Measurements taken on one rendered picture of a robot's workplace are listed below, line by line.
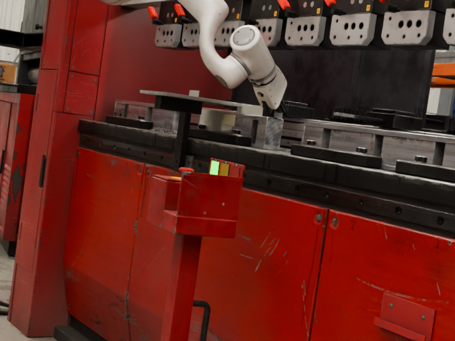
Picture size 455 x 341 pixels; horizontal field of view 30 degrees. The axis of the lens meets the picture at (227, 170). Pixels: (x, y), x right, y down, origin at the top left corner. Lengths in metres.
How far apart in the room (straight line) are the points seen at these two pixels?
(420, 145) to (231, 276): 0.67
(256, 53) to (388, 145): 0.43
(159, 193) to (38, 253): 1.36
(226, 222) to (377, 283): 0.40
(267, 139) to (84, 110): 1.11
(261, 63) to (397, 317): 0.78
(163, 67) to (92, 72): 0.31
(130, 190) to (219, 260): 0.63
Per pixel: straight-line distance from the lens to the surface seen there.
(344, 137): 2.19
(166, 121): 2.99
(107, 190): 3.08
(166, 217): 2.04
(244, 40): 2.20
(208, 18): 2.25
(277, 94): 2.37
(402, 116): 2.40
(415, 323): 1.81
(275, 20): 2.48
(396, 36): 2.08
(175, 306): 2.11
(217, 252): 2.41
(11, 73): 4.92
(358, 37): 2.18
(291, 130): 2.81
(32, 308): 3.44
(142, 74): 3.49
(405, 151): 2.03
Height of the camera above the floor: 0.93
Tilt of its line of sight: 3 degrees down
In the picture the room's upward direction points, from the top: 8 degrees clockwise
